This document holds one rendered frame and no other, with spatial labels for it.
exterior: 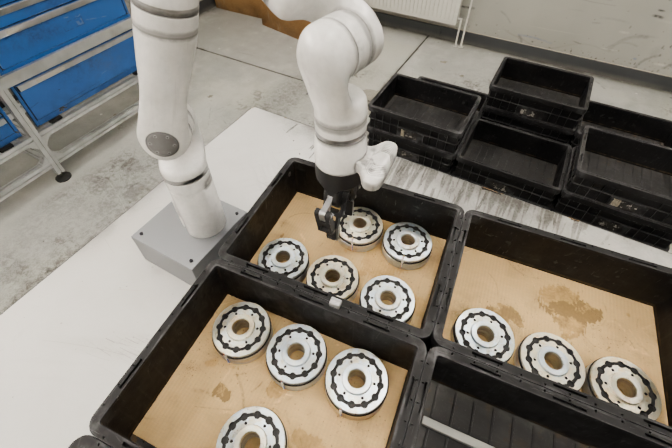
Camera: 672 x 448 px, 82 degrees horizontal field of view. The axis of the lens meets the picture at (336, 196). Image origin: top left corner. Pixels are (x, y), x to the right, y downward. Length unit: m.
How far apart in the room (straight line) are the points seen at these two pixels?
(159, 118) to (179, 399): 0.46
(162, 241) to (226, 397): 0.40
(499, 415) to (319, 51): 0.61
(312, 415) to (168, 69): 0.59
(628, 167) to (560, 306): 1.08
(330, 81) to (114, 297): 0.79
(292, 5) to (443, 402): 0.63
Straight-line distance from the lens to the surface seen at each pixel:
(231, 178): 1.21
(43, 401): 1.02
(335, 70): 0.43
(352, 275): 0.78
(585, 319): 0.90
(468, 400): 0.75
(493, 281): 0.86
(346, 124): 0.49
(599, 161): 1.85
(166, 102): 0.70
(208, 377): 0.76
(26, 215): 2.53
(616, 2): 3.43
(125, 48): 2.65
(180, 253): 0.94
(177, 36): 0.65
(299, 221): 0.90
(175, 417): 0.76
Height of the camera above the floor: 1.52
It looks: 47 degrees down
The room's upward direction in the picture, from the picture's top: straight up
